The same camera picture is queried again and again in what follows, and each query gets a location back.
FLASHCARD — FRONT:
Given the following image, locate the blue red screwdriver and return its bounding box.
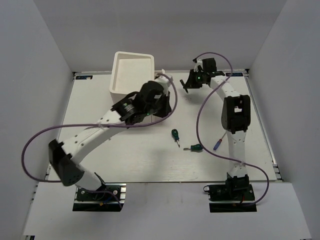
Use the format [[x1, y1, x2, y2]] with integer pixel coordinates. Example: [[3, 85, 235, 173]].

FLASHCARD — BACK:
[[213, 132, 226, 151]]

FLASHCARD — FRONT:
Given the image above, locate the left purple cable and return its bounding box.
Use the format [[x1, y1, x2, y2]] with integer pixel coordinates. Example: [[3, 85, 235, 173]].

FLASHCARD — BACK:
[[21, 72, 179, 185]]

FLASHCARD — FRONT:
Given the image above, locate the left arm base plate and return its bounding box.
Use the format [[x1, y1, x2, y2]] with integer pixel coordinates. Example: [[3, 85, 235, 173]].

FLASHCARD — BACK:
[[72, 183, 126, 212]]

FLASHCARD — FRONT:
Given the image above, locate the wrist white camera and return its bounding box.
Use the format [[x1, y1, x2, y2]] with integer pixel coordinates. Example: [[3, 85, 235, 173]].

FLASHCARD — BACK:
[[154, 73, 173, 88], [192, 58, 203, 73]]

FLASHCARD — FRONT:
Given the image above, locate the green stubby screwdriver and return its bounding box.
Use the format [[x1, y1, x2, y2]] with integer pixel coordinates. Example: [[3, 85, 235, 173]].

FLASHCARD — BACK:
[[171, 129, 181, 148], [183, 144, 203, 152]]

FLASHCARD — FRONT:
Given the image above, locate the purple cable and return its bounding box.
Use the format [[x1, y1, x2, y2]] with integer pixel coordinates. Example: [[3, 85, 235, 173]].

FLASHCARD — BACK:
[[21, 72, 179, 185], [192, 51, 270, 207]]

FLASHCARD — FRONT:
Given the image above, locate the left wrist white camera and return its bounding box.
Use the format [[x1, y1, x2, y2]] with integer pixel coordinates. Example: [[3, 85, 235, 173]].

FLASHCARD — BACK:
[[154, 73, 173, 88]]

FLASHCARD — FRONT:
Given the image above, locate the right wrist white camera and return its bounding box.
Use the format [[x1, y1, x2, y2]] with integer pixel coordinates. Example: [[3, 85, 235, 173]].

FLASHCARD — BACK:
[[192, 58, 203, 73]]

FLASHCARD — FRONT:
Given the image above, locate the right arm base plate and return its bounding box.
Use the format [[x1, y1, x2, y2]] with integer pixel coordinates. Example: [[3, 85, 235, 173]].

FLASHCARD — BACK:
[[203, 184, 257, 213]]

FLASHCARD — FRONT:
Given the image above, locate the white drawer cabinet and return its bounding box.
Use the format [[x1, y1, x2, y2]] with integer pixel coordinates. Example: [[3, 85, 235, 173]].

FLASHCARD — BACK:
[[109, 51, 155, 104]]

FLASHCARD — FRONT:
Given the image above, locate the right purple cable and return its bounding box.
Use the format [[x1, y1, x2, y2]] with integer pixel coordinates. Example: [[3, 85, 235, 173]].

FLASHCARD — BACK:
[[192, 51, 270, 207]]

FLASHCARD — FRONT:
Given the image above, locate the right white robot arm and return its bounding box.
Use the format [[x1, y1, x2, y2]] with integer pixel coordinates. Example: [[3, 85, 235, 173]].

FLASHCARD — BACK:
[[180, 57, 251, 183]]

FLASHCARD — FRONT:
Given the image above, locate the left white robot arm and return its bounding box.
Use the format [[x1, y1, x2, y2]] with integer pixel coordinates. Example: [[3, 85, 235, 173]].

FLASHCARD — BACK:
[[48, 76, 172, 200]]

